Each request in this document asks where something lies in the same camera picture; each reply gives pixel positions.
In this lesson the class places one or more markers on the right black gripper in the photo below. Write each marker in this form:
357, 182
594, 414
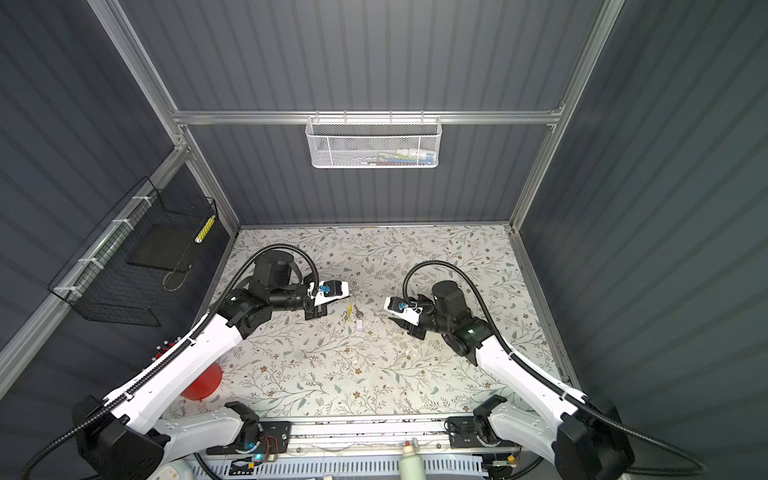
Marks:
413, 329

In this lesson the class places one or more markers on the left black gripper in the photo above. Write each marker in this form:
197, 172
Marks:
316, 312

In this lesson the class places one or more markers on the large keyring with yellow grip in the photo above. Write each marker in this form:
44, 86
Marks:
349, 317

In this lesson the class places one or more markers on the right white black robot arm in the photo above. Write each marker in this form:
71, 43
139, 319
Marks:
578, 446

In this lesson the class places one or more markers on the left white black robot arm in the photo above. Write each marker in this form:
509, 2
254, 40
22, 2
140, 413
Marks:
123, 436

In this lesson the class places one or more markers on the white bottle with red cap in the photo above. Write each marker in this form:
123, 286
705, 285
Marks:
411, 465

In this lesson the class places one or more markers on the red cup with pens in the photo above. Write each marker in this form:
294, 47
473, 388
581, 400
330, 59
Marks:
204, 385

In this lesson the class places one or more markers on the yellow green marker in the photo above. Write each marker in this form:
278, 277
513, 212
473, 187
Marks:
205, 229

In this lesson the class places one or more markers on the white rounded device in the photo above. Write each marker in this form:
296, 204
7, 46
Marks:
175, 470

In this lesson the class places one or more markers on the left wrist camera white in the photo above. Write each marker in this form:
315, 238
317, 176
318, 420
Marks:
330, 291

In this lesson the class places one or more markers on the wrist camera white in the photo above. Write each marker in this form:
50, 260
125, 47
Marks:
400, 310
330, 291

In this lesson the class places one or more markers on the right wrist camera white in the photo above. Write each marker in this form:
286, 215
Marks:
400, 310

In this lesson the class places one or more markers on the aluminium rail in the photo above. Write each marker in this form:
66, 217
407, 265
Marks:
372, 433

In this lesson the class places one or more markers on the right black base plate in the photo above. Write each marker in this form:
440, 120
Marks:
462, 434

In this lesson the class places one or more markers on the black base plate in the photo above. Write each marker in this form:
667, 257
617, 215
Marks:
269, 438
462, 434

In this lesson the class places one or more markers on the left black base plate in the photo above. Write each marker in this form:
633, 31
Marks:
269, 438

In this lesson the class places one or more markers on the white slotted cable duct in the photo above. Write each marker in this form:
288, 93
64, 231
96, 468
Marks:
438, 466

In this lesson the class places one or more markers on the white wire basket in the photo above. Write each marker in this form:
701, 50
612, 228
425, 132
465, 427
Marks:
386, 141

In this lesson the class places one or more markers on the black wire basket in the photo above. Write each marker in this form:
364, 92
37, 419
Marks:
146, 269

